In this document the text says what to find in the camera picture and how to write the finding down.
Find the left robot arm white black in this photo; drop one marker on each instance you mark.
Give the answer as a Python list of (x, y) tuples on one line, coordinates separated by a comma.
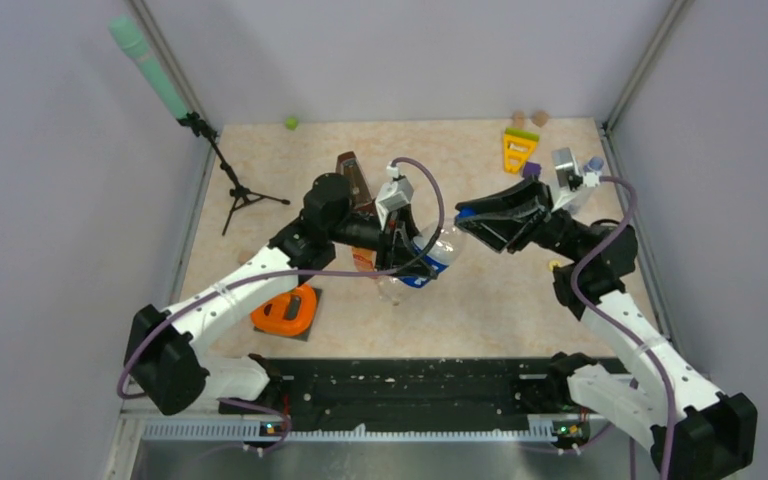
[(165, 345)]

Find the tan wooden block left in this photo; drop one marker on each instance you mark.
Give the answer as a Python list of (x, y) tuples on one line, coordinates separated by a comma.
[(518, 120)]

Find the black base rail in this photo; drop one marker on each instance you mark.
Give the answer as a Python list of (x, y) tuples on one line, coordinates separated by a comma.
[(416, 395)]

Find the tan wooden block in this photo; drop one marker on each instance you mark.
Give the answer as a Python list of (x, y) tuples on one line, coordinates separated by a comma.
[(540, 118), (518, 120)]

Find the black tripod microphone stand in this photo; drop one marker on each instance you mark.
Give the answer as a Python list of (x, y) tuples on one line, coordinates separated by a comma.
[(242, 196)]

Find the purple cube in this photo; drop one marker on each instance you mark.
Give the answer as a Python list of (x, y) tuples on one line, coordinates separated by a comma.
[(531, 170)]

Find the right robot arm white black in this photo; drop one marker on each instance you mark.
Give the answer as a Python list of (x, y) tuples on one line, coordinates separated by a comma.
[(689, 426)]

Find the yellow triangular toy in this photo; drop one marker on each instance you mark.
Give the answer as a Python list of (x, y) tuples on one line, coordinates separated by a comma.
[(518, 147)]

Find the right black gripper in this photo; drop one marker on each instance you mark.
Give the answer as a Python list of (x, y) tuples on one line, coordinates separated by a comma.
[(509, 219)]

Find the small green cube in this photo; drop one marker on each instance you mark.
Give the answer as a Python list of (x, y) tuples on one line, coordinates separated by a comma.
[(291, 123)]

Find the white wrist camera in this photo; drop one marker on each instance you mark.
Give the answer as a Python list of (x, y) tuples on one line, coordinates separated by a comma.
[(569, 172), (393, 195)]

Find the blue cap labelled bottle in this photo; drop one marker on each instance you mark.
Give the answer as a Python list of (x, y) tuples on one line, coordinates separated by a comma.
[(445, 251)]

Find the clear small water bottle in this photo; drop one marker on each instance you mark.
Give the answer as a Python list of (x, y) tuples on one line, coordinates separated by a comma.
[(594, 165)]

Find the tan wooden block right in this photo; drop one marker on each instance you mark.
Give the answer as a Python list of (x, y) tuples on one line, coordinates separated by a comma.
[(540, 118)]

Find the mint green microphone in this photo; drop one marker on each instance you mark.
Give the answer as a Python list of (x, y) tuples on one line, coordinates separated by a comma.
[(130, 39)]

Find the dark grey square mat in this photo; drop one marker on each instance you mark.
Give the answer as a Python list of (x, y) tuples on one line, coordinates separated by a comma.
[(311, 323)]

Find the orange juice bottle yellow cap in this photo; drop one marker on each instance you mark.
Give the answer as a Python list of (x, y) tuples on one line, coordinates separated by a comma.
[(364, 259)]

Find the brown wooden metronome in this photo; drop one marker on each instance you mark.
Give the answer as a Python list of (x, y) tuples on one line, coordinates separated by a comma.
[(362, 199)]

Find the orange tape dispenser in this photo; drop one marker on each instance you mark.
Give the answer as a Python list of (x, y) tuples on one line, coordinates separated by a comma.
[(284, 311)]

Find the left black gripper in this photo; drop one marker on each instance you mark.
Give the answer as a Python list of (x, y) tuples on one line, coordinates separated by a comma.
[(396, 251)]

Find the grey toothed cable tray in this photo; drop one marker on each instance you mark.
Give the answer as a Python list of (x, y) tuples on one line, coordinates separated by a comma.
[(261, 431)]

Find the tan wooden cube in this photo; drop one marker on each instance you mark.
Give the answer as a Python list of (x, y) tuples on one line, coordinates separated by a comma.
[(244, 256)]

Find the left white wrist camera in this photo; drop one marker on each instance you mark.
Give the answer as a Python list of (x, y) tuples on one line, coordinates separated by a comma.
[(393, 195)]

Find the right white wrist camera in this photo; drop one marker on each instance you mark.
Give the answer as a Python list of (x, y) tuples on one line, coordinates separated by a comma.
[(569, 172)]

